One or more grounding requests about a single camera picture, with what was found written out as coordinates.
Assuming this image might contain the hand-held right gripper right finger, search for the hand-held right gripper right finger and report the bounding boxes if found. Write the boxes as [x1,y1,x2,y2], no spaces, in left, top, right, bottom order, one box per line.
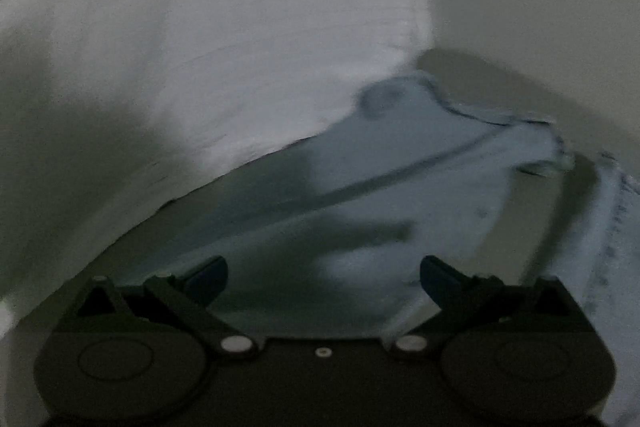
[384,255,587,361]

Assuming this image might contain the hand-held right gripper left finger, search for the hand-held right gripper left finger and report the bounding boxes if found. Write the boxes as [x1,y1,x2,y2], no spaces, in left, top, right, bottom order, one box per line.
[65,255,265,361]

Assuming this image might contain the light blue denim pants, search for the light blue denim pants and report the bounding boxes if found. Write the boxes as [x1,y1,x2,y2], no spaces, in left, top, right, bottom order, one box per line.
[107,76,640,427]

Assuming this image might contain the white carrot print bed sheet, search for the white carrot print bed sheet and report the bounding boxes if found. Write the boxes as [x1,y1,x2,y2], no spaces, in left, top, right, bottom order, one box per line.
[0,0,436,358]

